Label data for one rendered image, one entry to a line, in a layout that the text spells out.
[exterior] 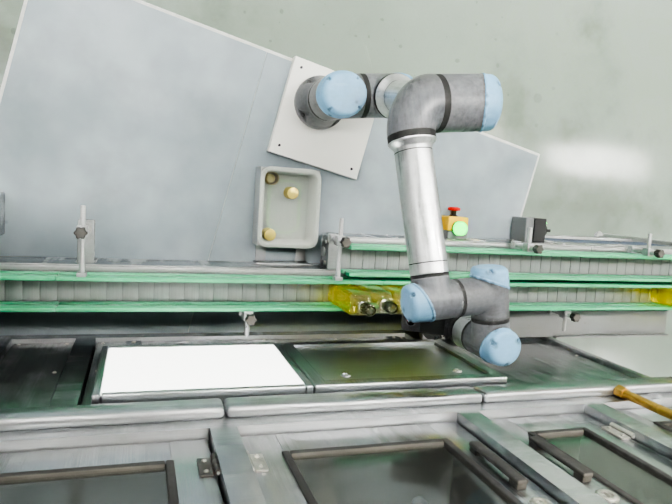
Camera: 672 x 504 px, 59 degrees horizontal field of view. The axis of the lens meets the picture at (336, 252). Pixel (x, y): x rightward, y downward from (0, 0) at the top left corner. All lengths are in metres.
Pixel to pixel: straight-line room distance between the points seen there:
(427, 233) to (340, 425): 0.40
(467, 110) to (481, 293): 0.36
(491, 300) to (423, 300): 0.14
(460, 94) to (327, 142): 0.65
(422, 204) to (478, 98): 0.24
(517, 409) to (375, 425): 0.33
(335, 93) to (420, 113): 0.43
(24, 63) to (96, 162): 0.29
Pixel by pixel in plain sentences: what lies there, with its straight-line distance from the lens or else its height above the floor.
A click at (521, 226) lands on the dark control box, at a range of 2.03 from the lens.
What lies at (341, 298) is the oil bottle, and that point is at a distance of 1.57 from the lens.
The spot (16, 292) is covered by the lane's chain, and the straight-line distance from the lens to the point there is 1.63.
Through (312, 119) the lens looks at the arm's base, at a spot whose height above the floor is 0.83.
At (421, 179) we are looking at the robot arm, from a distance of 1.15.
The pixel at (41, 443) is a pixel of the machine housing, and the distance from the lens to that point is 1.13.
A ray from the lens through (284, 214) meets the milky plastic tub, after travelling 1.74.
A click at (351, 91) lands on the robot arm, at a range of 1.56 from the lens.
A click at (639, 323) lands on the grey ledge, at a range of 2.32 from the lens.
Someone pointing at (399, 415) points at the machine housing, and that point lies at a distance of 1.23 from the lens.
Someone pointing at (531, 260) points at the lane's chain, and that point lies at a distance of 1.98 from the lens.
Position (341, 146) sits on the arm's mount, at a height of 0.78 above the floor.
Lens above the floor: 2.46
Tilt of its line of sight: 70 degrees down
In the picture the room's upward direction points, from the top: 112 degrees clockwise
